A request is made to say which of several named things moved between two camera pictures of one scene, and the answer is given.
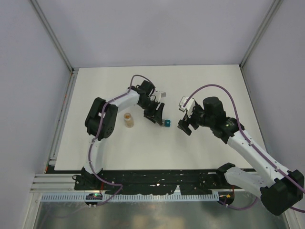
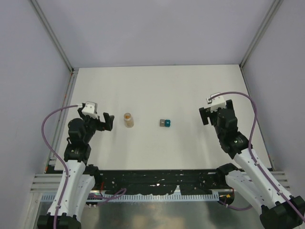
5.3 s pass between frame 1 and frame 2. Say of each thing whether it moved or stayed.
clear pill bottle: stayed
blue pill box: stayed
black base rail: stayed
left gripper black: moved
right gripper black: moved
